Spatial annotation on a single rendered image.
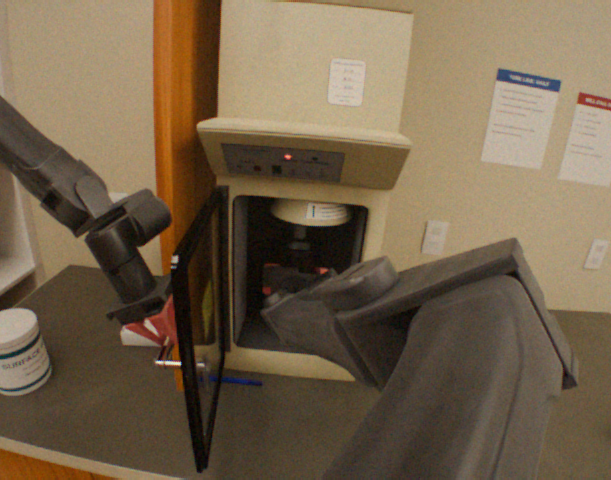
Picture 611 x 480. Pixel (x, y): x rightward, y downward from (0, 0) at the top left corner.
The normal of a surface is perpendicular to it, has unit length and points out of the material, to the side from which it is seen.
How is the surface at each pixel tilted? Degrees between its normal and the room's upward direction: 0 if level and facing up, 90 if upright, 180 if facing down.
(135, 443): 0
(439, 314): 49
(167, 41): 90
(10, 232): 90
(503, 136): 90
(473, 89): 90
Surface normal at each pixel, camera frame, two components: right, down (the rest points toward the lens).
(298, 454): 0.08, -0.92
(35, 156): 0.59, -0.40
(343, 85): -0.05, 0.39
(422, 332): -0.68, -0.73
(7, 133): 0.74, -0.27
